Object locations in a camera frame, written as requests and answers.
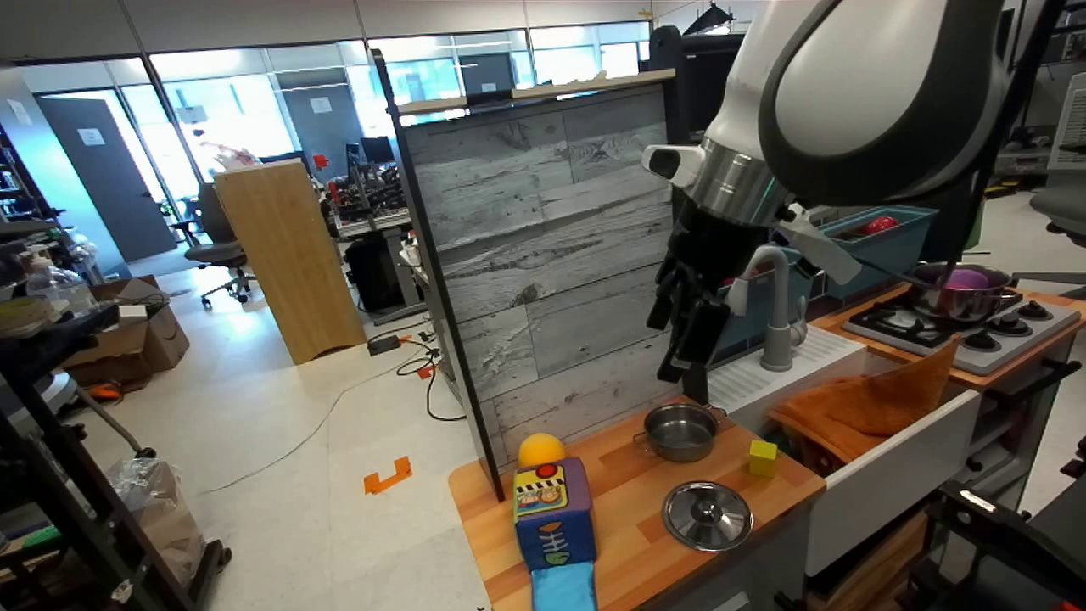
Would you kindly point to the wooden kitchen counter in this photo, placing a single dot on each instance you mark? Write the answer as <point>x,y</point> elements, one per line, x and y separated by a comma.
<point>631,509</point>

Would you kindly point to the steel pot purple lid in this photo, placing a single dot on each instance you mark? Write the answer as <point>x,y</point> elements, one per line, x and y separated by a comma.
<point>964,294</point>

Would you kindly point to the cardboard box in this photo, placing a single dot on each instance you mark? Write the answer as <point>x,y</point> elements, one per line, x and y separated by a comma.
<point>130,340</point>

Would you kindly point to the black metal stand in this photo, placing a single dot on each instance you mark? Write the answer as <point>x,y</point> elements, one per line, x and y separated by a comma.
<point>994,529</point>

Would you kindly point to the toy stove top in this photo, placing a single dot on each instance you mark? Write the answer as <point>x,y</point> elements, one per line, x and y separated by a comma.
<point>1018,335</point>

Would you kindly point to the grey faucet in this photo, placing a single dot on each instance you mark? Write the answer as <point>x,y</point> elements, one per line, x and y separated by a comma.
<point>781,335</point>

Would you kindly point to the wooden stove counter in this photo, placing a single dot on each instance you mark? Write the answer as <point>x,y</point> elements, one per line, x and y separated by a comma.
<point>835,325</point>

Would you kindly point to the clear plastic bag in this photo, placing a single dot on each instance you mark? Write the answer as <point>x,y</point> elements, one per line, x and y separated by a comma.
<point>159,514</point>

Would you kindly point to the wooden board cabinet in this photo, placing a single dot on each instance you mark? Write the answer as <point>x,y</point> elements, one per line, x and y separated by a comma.
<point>290,260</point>

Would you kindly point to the steel bowl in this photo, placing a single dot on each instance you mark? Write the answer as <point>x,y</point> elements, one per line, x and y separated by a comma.
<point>680,433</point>

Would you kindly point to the black slanted strut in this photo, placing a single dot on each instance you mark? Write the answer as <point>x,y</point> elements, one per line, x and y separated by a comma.
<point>445,305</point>

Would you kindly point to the grey office chair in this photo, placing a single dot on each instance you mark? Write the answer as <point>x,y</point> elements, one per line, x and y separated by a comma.
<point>1064,156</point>

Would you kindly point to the black metal cart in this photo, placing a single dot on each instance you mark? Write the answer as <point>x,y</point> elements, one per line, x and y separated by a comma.
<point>35,374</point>

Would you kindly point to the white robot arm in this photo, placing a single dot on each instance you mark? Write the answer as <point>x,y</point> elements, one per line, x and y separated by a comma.
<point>860,70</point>

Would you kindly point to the teal plastic bin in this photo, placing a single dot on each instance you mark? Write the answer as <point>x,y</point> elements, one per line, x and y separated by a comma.
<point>894,256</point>
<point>740,326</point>

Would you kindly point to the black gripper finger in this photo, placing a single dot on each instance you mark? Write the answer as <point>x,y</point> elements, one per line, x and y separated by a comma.
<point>697,343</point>
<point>670,300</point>

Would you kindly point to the orange ball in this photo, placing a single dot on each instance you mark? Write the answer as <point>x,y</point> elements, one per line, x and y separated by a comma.
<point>542,450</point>

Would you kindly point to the grey wood backsplash panel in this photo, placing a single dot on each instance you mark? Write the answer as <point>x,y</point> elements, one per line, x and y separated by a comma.
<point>543,260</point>

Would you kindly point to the black office chair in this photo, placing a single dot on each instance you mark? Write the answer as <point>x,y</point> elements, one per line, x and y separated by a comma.
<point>217,242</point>

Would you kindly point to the black power strip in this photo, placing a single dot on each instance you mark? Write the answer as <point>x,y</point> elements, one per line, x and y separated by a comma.
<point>385,343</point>

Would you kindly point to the yellow toy block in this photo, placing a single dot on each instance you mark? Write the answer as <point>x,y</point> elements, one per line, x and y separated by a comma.
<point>761,456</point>

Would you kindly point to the grey door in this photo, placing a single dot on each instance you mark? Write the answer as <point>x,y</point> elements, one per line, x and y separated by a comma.
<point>105,180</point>

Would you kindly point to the dark screen behind glass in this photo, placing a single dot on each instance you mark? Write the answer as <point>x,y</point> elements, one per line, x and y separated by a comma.
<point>487,77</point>

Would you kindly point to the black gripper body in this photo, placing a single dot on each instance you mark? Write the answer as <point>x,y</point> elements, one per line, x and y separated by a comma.
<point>714,256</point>

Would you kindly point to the colourful soft toy cube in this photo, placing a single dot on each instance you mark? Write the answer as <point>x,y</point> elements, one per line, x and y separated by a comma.
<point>554,514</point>

